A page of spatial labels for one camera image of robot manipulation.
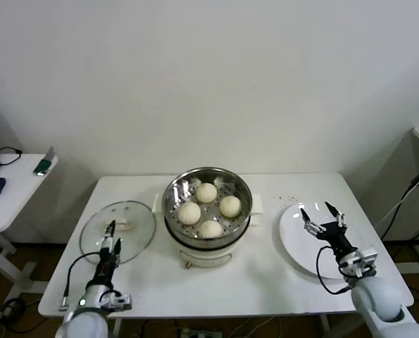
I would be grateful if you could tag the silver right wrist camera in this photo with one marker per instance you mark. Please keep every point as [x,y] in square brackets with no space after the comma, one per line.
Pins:
[358,262]

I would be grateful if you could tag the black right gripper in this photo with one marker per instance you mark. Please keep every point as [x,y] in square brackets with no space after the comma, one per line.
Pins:
[334,236]

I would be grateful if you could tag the round glass pot lid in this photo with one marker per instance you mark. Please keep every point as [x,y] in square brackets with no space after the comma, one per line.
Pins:
[135,222]

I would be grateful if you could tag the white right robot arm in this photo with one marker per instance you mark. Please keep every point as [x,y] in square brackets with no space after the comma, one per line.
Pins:
[378,295]

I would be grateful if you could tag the white side table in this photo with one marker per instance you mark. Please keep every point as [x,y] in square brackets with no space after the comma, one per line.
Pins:
[15,197]

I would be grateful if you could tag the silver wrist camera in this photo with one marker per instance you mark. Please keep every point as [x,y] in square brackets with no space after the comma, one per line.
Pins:
[358,262]
[119,301]

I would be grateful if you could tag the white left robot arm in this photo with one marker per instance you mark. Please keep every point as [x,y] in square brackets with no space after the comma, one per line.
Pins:
[86,322]

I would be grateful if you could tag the perforated steel steamer basket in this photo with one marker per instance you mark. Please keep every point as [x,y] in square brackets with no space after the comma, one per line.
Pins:
[244,197]

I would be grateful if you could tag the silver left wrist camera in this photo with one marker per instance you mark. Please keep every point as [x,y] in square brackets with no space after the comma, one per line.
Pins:
[119,301]

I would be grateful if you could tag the white electric cooker base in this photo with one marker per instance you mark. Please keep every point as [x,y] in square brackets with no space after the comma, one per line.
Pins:
[202,258]

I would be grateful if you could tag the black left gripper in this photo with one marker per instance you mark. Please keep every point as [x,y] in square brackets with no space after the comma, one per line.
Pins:
[107,264]

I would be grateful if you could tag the white steamed baozi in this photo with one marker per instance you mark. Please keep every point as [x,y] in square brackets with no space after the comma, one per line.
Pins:
[206,192]
[230,206]
[189,213]
[210,229]

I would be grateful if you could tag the white round plate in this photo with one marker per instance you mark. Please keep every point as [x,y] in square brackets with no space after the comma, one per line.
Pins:
[293,239]

